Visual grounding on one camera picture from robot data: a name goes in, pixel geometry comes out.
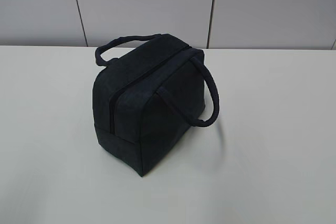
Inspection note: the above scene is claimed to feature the dark navy fabric bag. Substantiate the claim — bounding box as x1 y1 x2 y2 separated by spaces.
92 34 219 176

